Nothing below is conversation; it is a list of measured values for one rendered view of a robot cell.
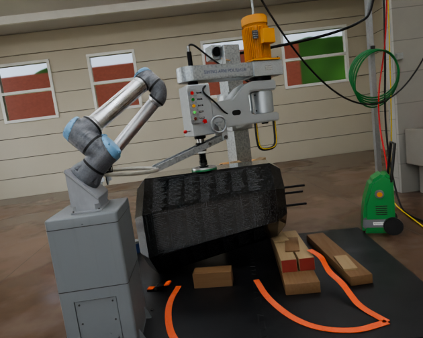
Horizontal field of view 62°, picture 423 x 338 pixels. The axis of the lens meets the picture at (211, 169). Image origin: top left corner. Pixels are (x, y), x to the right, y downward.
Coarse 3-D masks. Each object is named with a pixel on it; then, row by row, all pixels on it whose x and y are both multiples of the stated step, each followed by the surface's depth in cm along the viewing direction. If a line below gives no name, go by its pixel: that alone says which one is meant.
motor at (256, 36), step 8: (248, 16) 302; (256, 16) 300; (264, 16) 303; (248, 24) 304; (256, 24) 303; (264, 24) 306; (248, 32) 305; (256, 32) 299; (264, 32) 298; (272, 32) 301; (248, 40) 308; (256, 40) 305; (264, 40) 298; (272, 40) 301; (248, 48) 308; (256, 48) 306; (264, 48) 304; (248, 56) 310; (256, 56) 305; (264, 56) 307
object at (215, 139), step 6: (210, 138) 309; (216, 138) 299; (204, 144) 295; (210, 144) 296; (186, 150) 300; (192, 150) 291; (198, 150) 293; (174, 156) 296; (180, 156) 287; (186, 156) 289; (162, 162) 293; (168, 162) 283; (174, 162) 285; (162, 168) 282
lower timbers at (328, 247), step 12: (312, 240) 321; (324, 240) 317; (324, 252) 291; (336, 252) 287; (336, 264) 266; (360, 264) 260; (288, 276) 253; (300, 276) 251; (312, 276) 248; (348, 276) 246; (360, 276) 244; (372, 276) 244; (288, 288) 242; (300, 288) 241; (312, 288) 241
